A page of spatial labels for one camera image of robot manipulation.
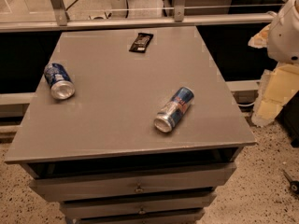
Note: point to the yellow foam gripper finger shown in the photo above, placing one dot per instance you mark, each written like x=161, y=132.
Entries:
x=276, y=89

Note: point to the blue pepsi can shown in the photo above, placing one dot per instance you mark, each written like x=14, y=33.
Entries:
x=61, y=85

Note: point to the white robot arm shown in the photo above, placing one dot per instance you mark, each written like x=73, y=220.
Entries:
x=281, y=36

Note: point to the red bull can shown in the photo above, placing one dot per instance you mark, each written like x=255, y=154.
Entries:
x=174, y=110

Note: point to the top grey drawer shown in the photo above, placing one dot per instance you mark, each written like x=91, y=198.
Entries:
x=132, y=183

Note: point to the grey drawer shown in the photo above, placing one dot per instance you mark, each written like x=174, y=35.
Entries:
x=165, y=217
x=132, y=183
x=139, y=205

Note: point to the grey drawer cabinet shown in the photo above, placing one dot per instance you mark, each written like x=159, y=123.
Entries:
x=107, y=126

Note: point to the bottom grey drawer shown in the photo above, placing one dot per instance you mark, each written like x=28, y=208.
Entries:
x=165, y=217

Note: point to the middle grey drawer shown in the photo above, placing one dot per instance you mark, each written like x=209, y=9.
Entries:
x=139, y=205

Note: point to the metal railing frame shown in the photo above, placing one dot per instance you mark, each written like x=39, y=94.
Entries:
x=67, y=15

